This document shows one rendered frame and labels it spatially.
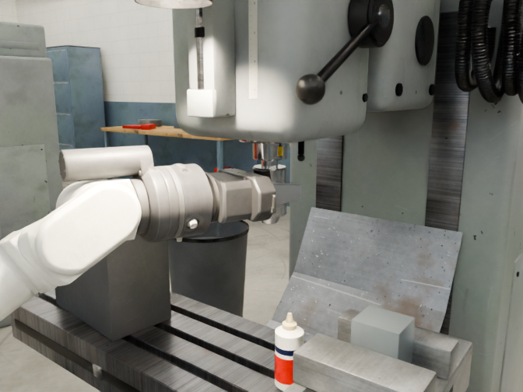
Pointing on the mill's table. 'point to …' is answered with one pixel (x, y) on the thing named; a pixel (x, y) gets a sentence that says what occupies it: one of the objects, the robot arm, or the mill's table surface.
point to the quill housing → (281, 73)
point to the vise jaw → (356, 369)
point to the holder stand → (122, 289)
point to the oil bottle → (288, 342)
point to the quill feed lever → (378, 29)
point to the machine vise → (423, 355)
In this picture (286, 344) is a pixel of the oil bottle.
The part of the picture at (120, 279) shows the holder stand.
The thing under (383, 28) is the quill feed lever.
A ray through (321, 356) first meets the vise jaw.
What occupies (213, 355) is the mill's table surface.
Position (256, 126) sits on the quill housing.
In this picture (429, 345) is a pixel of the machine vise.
